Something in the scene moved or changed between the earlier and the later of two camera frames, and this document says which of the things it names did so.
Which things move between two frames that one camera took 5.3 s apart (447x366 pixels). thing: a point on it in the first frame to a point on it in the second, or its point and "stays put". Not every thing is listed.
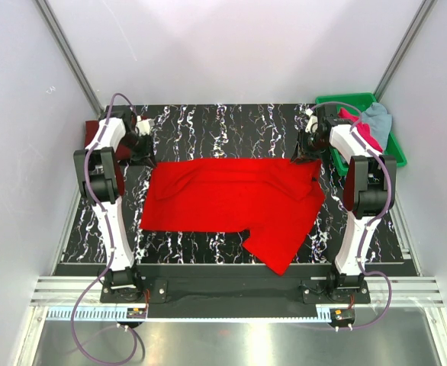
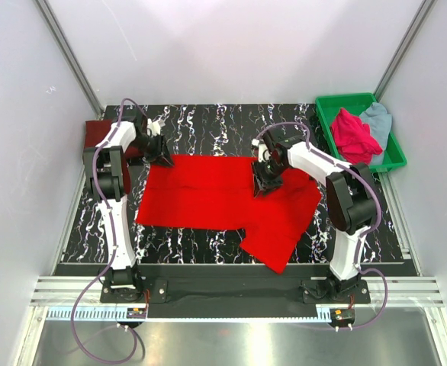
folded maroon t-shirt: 123,152 stays put
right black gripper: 302,136 to 261,181
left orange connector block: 133,313 stays put
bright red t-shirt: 277,201 stays put
